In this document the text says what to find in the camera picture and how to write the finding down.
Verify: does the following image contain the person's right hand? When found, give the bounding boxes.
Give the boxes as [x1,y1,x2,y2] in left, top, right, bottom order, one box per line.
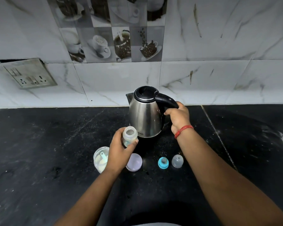
[164,101,191,135]

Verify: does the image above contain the person's left hand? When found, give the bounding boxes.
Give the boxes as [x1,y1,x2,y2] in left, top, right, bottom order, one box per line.
[105,127,139,174]

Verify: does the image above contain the clear baby bottle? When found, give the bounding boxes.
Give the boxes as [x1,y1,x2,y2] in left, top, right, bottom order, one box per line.
[122,126,138,148]

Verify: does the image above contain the stainless steel electric kettle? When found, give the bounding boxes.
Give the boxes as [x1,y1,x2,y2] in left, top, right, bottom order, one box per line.
[126,86,179,138]

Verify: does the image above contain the person's right forearm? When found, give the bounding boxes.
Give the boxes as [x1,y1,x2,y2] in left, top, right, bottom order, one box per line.
[175,126,283,226]

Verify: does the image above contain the person's left forearm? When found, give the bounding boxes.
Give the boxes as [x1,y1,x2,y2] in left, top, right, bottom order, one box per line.
[54,167,123,226]

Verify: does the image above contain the translucent purple lid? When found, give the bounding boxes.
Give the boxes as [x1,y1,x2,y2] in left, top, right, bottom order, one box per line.
[126,153,143,172]

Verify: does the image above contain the red thread wristband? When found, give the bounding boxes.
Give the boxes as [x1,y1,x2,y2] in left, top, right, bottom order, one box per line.
[174,125,194,139]

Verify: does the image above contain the clear powder container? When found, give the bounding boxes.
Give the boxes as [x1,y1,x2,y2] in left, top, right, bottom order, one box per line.
[93,146,110,174]

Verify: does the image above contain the clear bottle cap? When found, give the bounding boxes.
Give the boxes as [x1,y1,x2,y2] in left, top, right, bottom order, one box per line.
[171,154,184,168]

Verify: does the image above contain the blue bottle nipple ring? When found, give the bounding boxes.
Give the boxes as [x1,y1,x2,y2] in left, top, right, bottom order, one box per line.
[158,157,169,169]

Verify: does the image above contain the white wall switch socket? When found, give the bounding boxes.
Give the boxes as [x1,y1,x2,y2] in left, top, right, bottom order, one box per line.
[0,58,58,89]

